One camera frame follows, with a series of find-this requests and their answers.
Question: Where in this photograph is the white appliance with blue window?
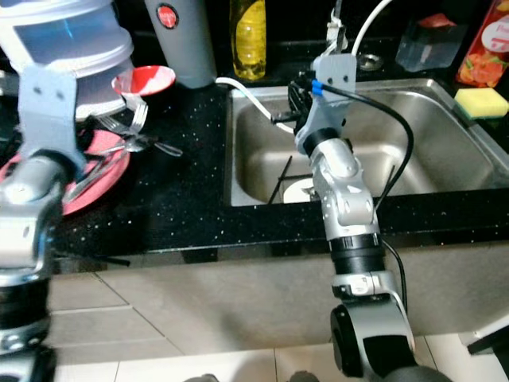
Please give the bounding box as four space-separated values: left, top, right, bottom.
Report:
0 0 135 120

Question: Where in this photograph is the black chopstick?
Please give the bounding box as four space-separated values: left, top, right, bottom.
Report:
273 154 295 205

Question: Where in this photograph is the yellow dish soap bottle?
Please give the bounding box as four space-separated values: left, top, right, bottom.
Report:
228 0 268 82

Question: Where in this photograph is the round metal sink strainer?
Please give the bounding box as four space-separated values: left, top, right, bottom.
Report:
357 53 384 72

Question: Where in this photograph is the white plate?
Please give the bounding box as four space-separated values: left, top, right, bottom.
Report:
282 177 319 203

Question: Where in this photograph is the grey thermos with red logo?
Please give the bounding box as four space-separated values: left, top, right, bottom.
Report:
144 0 218 89

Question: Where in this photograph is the silver spoon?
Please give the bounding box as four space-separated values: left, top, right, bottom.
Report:
91 115 185 158

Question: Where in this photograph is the clear plastic container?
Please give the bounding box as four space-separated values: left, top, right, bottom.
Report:
394 14 468 74

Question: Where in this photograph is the red and white bowl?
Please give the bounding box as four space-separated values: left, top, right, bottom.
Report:
111 65 177 99

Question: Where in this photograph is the silver fork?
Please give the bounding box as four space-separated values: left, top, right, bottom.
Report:
64 101 150 201

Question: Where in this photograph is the stainless steel sink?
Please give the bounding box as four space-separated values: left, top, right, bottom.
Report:
223 77 509 210

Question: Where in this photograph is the yellow sponge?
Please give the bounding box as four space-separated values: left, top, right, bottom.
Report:
453 87 509 123

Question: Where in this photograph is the red juice carton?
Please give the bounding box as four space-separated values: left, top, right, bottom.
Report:
457 0 509 88

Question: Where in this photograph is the pink plate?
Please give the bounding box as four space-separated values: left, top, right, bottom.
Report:
0 130 131 217

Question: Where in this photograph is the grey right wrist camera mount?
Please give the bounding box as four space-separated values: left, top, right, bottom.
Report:
294 53 358 154

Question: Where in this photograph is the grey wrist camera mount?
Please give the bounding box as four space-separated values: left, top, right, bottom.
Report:
16 64 87 174
294 53 358 154

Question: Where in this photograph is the white faucet hose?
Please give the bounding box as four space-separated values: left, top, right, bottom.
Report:
214 0 396 133

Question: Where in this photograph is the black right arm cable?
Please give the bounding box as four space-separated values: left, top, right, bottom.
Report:
312 80 415 217

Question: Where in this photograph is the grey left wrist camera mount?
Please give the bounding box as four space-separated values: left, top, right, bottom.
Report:
16 64 87 174

